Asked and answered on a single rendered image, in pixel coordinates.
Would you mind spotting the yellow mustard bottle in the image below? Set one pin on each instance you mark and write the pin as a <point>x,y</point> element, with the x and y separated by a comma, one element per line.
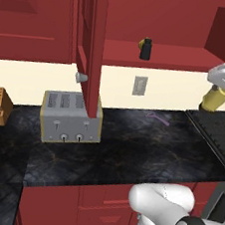
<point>214,98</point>

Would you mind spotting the grey cabinet door knob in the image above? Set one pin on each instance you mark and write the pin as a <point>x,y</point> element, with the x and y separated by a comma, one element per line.
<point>81,77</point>

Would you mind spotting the purple peeler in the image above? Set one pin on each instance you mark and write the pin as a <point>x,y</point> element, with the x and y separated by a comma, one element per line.
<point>159,117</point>

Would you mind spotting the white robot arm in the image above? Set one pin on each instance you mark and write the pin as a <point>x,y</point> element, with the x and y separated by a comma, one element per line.
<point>159,201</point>

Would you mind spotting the grey wall outlet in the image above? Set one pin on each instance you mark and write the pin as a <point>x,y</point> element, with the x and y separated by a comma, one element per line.
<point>139,86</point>

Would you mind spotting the red cabinet door with knob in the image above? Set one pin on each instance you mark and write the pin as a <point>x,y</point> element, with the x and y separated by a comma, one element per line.
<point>93,48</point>

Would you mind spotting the red open wall cabinet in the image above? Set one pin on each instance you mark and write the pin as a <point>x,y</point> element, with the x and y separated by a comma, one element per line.
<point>162,27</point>

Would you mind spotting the black shaker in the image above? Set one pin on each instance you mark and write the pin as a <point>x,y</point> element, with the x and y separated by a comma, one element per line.
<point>145,50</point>

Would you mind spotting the red drawer front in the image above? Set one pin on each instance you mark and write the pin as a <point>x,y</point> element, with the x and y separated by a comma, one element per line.
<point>106,197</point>

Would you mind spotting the red base cabinet side panel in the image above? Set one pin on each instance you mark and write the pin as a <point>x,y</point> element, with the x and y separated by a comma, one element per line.
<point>48,209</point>

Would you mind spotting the silver toaster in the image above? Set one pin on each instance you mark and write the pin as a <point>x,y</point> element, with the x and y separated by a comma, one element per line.
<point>70,120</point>

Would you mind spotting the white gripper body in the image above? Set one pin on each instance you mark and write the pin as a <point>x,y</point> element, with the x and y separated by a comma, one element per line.
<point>223,76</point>

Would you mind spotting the black stove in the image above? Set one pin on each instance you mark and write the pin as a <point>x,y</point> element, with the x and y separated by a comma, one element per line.
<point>212,131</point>

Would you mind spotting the red closed wall cabinet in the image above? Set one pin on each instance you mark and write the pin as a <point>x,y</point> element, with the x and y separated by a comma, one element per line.
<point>33,17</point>

